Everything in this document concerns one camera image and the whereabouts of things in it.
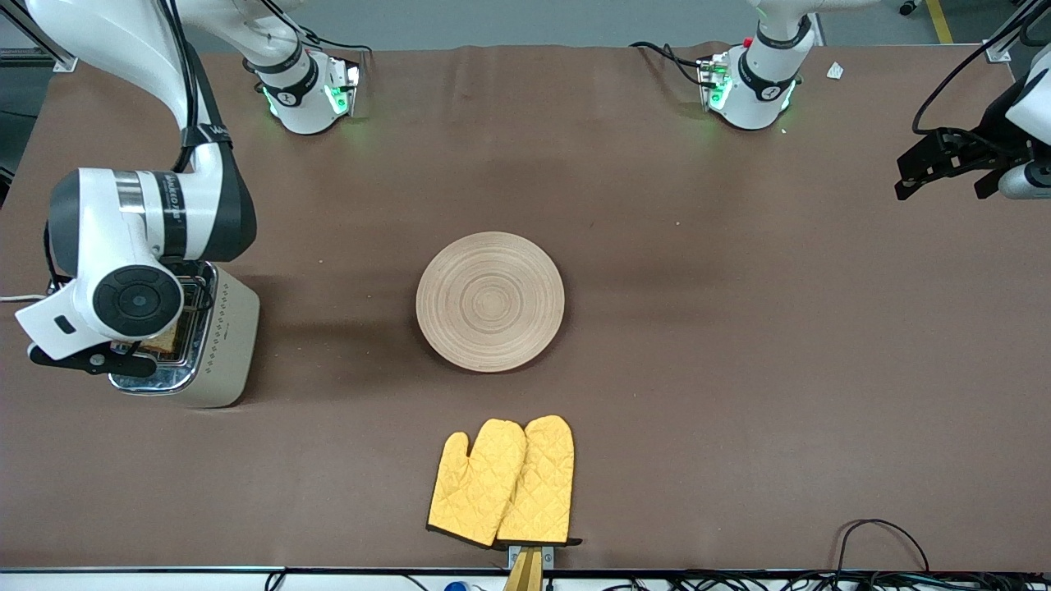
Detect black looped cable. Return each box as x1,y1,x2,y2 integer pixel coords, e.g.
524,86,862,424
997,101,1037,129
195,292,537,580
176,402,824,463
836,519,930,575

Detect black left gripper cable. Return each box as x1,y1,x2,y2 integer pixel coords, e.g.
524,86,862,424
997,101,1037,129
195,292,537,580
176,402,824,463
911,0,1051,134

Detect black cable bundle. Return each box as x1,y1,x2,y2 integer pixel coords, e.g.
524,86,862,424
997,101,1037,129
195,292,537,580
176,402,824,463
599,570,1051,591

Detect wooden post with metal bracket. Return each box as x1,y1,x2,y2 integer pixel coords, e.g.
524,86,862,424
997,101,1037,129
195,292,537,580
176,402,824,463
503,544,553,591

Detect brown-crusted bread slice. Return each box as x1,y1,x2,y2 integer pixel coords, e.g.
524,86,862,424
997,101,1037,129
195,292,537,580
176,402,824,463
140,322,181,360

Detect round light wooden plate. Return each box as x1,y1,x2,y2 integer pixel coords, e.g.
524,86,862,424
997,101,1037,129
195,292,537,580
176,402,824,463
415,231,566,373

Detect black left arm base cable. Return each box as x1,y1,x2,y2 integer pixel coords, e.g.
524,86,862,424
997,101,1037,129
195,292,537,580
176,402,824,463
631,41,709,87

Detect black arm base cable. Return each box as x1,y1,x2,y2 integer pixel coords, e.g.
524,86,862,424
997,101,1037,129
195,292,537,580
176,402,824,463
271,0,370,57
631,41,709,87

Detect beige chrome two-slot toaster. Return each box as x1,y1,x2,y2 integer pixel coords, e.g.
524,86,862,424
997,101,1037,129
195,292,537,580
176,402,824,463
107,261,261,409

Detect yellow quilted oven mitt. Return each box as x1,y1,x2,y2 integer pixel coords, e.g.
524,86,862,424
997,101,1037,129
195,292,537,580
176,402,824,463
427,419,527,548
497,415,582,547

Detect aluminium frame profile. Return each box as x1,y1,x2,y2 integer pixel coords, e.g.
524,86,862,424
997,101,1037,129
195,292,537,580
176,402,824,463
0,21,79,73
985,0,1051,62

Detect black right arm base cable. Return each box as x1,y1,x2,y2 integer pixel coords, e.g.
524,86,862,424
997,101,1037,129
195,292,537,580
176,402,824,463
271,0,370,57

